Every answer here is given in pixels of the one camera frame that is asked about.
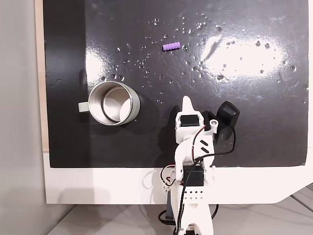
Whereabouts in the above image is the light wooden board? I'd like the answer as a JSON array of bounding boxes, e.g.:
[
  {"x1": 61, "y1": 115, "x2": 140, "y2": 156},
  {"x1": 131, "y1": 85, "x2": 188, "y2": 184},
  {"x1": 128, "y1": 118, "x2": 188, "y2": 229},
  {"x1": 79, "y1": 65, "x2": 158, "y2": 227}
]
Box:
[{"x1": 34, "y1": 0, "x2": 51, "y2": 154}]

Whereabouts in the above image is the black glossy table mat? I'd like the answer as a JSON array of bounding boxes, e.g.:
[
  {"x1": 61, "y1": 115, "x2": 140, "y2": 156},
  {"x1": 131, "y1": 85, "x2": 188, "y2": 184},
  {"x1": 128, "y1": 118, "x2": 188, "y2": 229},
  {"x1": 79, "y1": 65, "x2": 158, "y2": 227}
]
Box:
[{"x1": 43, "y1": 0, "x2": 309, "y2": 169}]

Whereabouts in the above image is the black power cable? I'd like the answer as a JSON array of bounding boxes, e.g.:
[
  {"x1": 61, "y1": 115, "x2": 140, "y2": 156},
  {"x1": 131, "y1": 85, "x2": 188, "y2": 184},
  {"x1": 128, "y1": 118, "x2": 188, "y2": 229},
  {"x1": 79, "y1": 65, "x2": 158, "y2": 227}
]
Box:
[{"x1": 157, "y1": 202, "x2": 220, "y2": 226}]

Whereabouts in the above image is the red white base cable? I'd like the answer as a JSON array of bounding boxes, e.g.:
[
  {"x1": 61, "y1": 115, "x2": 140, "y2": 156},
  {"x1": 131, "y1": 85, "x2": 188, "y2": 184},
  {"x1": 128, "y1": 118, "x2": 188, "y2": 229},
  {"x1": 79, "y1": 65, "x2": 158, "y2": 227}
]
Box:
[{"x1": 159, "y1": 164, "x2": 177, "y2": 187}]

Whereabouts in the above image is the black camera cable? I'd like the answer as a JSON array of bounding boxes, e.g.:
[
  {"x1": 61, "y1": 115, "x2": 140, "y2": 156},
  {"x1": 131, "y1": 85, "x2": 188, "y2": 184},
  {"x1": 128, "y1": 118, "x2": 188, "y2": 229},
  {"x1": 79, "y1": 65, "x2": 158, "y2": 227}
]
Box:
[{"x1": 176, "y1": 127, "x2": 237, "y2": 226}]

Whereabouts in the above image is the red black motor cable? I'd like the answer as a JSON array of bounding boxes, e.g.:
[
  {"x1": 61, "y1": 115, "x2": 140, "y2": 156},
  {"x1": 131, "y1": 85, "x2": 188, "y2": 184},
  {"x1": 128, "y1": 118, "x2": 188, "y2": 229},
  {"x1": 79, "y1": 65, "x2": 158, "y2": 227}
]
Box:
[{"x1": 191, "y1": 124, "x2": 208, "y2": 163}]

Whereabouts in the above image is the grey steel mug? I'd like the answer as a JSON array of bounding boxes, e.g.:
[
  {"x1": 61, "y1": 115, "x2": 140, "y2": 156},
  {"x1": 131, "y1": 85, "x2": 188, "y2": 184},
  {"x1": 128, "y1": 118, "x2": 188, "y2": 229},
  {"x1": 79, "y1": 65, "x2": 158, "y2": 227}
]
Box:
[{"x1": 78, "y1": 81, "x2": 141, "y2": 126}]

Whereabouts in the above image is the purple ribbed pen grip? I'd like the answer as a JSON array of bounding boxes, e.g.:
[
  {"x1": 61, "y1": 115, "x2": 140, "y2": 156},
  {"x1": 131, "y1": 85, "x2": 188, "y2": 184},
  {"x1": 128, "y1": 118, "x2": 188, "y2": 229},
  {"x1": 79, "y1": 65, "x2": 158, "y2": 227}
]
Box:
[{"x1": 162, "y1": 42, "x2": 181, "y2": 51}]

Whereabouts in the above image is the black camera box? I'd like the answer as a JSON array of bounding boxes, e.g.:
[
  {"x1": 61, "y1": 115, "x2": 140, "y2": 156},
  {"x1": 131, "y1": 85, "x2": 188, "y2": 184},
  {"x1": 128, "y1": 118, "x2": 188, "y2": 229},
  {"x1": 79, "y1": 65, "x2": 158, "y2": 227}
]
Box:
[{"x1": 207, "y1": 100, "x2": 241, "y2": 153}]

